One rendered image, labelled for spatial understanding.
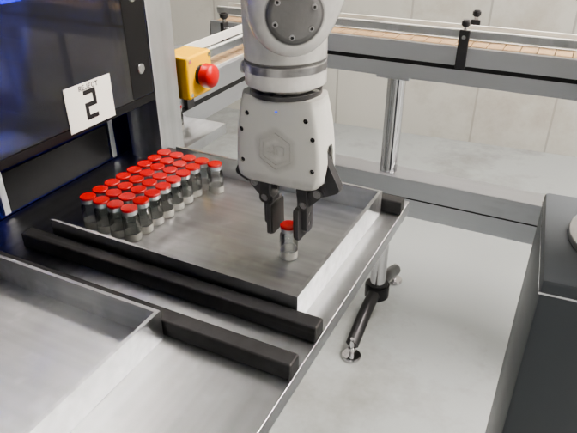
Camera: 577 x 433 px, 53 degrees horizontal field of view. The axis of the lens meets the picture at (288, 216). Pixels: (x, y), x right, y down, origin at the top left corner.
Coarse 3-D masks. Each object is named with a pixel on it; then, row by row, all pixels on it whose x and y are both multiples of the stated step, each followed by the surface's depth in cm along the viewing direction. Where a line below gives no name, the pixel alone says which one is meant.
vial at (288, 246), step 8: (288, 232) 67; (280, 240) 68; (288, 240) 67; (296, 240) 68; (280, 248) 69; (288, 248) 68; (296, 248) 69; (280, 256) 69; (288, 256) 69; (296, 256) 69
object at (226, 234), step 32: (224, 160) 88; (224, 192) 84; (256, 192) 84; (288, 192) 84; (352, 192) 80; (64, 224) 70; (192, 224) 76; (224, 224) 76; (256, 224) 76; (320, 224) 76; (352, 224) 70; (128, 256) 67; (160, 256) 65; (192, 256) 70; (224, 256) 70; (256, 256) 70; (320, 256) 70; (256, 288) 60; (288, 288) 64; (320, 288) 64
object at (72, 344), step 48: (0, 288) 64; (48, 288) 62; (0, 336) 58; (48, 336) 58; (96, 336) 58; (144, 336) 54; (0, 384) 52; (48, 384) 52; (96, 384) 50; (0, 432) 47; (48, 432) 45
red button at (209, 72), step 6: (204, 66) 95; (210, 66) 95; (198, 72) 95; (204, 72) 95; (210, 72) 95; (216, 72) 96; (198, 78) 95; (204, 78) 95; (210, 78) 95; (216, 78) 97; (204, 84) 96; (210, 84) 96
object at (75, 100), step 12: (84, 84) 75; (96, 84) 77; (108, 84) 79; (72, 96) 74; (84, 96) 76; (96, 96) 78; (108, 96) 80; (72, 108) 74; (84, 108) 76; (96, 108) 78; (108, 108) 80; (72, 120) 75; (84, 120) 76; (96, 120) 78; (72, 132) 75
